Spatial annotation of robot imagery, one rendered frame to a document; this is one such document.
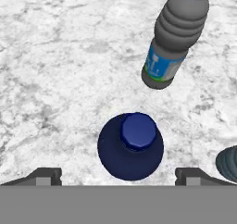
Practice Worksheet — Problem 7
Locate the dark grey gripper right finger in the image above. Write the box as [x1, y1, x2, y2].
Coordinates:
[174, 167, 237, 187]

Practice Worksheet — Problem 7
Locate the dark grey ribbed bottle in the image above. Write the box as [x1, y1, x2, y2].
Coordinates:
[215, 145, 237, 183]

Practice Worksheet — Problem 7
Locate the dark blue bottle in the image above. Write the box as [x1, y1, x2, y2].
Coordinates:
[97, 111, 165, 182]

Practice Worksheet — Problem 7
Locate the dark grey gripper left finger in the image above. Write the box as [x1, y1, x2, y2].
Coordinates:
[0, 167, 63, 187]

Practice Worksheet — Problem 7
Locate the grey bottle with blue label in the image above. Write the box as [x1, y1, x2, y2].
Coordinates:
[141, 0, 211, 91]

